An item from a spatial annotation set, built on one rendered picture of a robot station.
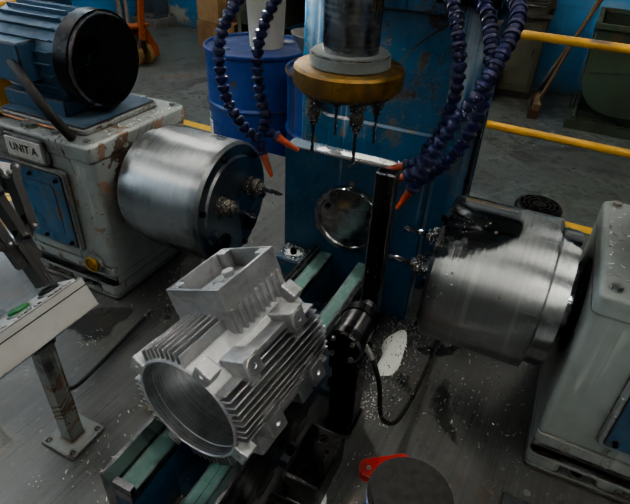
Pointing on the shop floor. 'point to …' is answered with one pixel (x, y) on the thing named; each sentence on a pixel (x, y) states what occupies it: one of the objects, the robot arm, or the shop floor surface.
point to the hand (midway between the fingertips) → (31, 264)
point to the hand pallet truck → (147, 49)
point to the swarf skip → (616, 80)
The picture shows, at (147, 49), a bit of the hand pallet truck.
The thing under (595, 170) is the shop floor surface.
